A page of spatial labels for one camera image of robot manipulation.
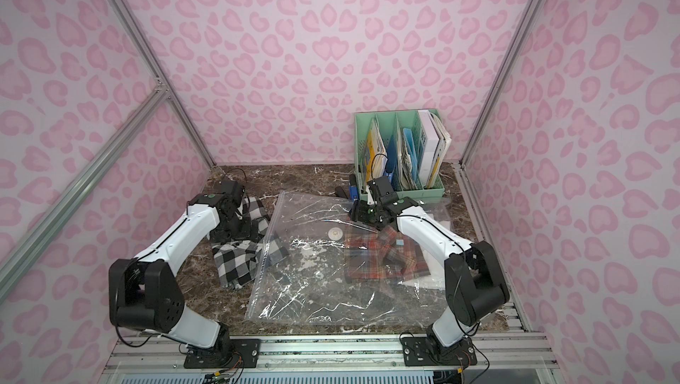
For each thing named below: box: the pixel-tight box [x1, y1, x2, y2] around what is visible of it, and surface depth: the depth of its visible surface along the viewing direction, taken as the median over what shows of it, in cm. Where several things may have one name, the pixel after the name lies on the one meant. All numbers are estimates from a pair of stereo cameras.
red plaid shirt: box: [344, 225, 431, 284], surface depth 90 cm
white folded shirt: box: [398, 243, 447, 290], surface depth 85 cm
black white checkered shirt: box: [211, 196, 290, 290], surface depth 89 cm
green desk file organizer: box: [354, 108, 445, 200], surface depth 100 cm
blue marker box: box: [348, 173, 360, 201], surface depth 109 cm
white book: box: [417, 109, 452, 189], surface depth 99 cm
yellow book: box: [365, 118, 389, 183], surface depth 97 cm
